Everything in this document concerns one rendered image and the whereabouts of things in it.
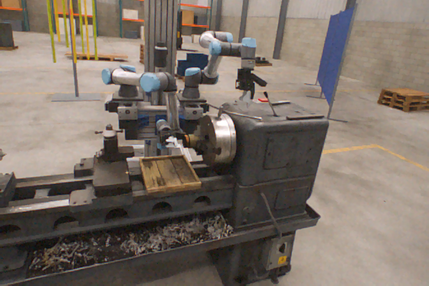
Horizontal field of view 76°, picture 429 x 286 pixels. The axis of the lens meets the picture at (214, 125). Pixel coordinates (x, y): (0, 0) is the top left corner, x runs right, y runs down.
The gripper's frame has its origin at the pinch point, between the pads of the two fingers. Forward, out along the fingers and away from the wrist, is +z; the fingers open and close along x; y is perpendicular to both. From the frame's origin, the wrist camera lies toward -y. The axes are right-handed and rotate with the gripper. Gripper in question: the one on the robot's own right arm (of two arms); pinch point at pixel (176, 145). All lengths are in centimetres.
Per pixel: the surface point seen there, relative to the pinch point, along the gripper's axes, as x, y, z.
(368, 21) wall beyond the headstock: 132, -990, -764
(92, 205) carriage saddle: -19, 45, 20
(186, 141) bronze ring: 2.2, -5.4, 0.1
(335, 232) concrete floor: -108, -160, -8
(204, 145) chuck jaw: 1.3, -14.7, 5.9
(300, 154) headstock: -4, -74, 18
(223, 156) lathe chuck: -3.5, -24.6, 12.0
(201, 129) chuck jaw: 6.8, -15.9, -4.7
